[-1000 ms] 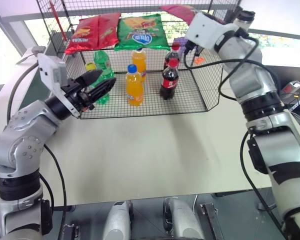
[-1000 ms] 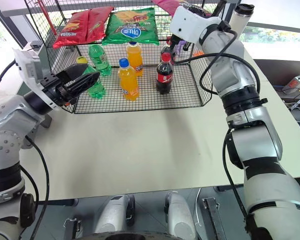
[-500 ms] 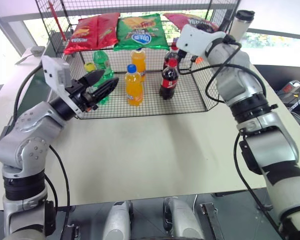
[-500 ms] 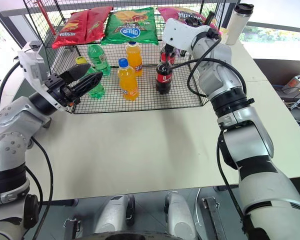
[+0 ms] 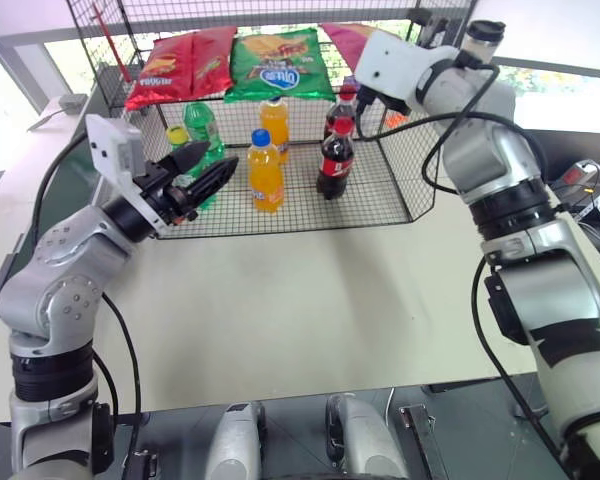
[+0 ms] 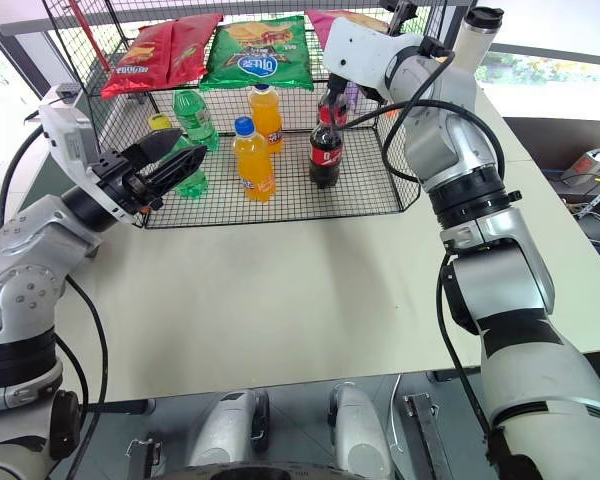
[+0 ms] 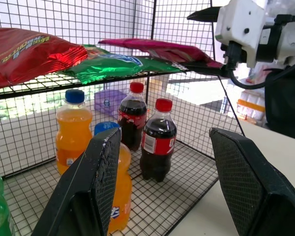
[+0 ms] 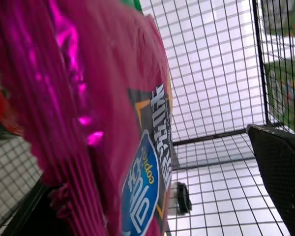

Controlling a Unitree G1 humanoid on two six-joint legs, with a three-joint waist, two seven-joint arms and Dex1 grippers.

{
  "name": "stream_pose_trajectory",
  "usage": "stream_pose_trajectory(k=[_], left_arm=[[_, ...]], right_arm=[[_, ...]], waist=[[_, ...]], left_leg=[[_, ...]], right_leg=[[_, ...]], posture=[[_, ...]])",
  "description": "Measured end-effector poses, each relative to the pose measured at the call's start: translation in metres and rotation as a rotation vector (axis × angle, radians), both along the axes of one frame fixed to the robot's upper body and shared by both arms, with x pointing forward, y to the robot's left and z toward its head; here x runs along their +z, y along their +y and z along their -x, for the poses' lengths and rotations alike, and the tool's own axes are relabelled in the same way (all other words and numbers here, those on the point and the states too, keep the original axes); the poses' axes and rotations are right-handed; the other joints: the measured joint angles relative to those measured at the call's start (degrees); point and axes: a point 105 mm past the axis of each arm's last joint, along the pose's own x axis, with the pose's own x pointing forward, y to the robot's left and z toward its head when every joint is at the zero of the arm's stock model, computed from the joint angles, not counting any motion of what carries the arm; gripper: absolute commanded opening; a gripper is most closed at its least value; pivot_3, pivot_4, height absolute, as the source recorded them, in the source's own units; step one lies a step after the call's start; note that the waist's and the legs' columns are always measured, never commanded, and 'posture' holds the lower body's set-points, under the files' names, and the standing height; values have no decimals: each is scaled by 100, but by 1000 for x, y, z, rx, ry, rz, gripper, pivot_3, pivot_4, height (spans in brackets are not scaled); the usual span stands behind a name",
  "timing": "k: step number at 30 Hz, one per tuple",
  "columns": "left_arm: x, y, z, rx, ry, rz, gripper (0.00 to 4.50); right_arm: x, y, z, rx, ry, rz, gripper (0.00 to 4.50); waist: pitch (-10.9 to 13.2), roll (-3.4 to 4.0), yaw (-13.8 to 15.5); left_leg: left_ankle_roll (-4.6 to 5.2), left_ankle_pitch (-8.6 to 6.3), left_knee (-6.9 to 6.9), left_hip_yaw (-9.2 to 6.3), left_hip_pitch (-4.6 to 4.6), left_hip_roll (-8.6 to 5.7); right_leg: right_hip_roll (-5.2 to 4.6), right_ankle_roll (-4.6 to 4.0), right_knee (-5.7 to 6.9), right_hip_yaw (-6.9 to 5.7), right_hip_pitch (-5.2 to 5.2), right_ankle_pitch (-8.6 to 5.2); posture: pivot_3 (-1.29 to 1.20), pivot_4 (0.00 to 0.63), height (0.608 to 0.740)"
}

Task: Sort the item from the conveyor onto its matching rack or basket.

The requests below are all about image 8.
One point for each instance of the small black white clip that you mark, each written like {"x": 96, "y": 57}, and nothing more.
{"x": 183, "y": 199}

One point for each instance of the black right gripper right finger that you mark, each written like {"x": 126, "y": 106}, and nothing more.
{"x": 282, "y": 172}

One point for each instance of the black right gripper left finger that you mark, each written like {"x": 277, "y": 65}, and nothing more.
{"x": 32, "y": 218}

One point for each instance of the green printed snack bag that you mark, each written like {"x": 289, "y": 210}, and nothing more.
{"x": 285, "y": 83}

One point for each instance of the green item behind bag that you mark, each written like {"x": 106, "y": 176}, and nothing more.
{"x": 132, "y": 4}

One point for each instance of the pink crimped snack bag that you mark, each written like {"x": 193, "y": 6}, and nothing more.
{"x": 88, "y": 98}

